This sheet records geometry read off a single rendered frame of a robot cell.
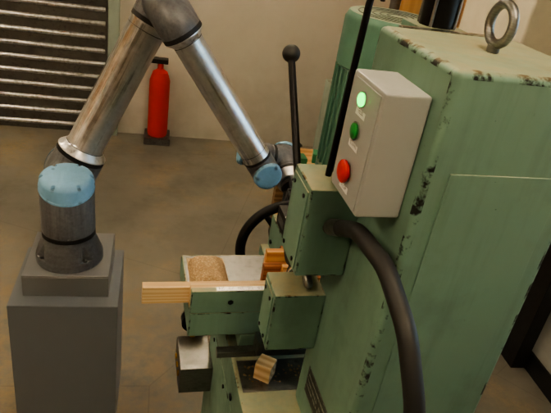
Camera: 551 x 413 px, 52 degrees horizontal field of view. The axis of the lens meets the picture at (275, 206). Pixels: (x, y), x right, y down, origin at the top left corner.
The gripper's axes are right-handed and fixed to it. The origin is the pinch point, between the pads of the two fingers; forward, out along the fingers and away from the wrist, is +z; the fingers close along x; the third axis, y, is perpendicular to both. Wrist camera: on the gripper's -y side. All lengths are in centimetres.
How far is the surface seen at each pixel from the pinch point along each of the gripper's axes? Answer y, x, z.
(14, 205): -122, -111, -108
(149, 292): 35, -48, 41
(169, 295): 35, -44, 42
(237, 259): 27.4, -27.3, 27.6
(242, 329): 30, -29, 47
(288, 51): 76, -25, 13
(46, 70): -121, -108, -225
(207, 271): 33, -35, 35
